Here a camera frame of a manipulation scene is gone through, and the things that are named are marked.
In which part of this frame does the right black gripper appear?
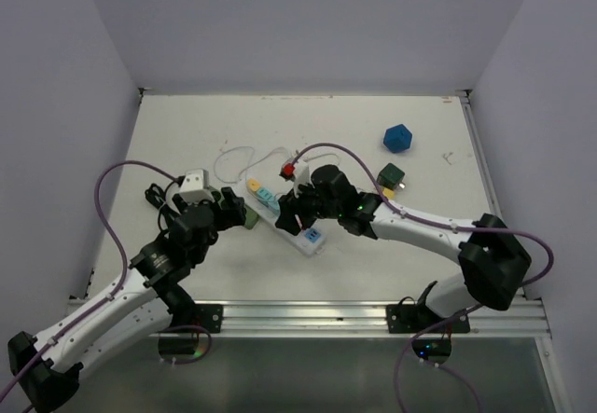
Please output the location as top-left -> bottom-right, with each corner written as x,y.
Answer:
276,176 -> 342,236

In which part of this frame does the white power strip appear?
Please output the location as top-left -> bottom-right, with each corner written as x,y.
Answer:
234,178 -> 326,257

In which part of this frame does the green power strip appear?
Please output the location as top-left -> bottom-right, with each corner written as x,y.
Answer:
212,190 -> 258,231

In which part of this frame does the yellow plug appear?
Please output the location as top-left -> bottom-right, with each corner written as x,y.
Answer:
382,188 -> 395,200

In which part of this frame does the dark green plug adapter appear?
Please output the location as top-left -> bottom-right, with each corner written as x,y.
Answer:
376,163 -> 406,190

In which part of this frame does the blue plug adapter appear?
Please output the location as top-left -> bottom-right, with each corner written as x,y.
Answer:
382,124 -> 412,153

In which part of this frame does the light blue plug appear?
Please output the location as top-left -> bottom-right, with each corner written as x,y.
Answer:
268,200 -> 280,214

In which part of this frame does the teal plug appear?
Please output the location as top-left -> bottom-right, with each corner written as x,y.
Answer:
256,187 -> 276,204

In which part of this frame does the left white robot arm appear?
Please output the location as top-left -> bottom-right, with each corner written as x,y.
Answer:
7,186 -> 246,412

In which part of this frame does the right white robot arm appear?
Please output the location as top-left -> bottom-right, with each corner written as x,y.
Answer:
275,163 -> 531,332

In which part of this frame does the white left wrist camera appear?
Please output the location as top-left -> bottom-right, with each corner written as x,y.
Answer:
178,169 -> 214,203

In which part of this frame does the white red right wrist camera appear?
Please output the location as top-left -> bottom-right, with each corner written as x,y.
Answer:
280,159 -> 311,197

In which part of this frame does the black power cord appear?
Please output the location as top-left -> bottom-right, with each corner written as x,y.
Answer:
143,179 -> 186,232

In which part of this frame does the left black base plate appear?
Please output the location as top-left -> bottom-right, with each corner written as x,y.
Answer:
169,303 -> 224,334

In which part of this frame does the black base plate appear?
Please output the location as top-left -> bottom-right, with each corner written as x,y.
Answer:
385,296 -> 443,334
169,303 -> 224,334

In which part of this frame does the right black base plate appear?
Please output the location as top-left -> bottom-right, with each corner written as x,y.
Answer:
385,296 -> 443,334

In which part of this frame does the aluminium right side rail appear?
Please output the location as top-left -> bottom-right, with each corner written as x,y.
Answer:
456,90 -> 531,310

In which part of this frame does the aluminium rail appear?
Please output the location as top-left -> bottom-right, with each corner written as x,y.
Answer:
60,298 -> 554,339
456,90 -> 531,310

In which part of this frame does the aluminium front rail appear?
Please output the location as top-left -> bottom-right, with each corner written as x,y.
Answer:
60,298 -> 554,339

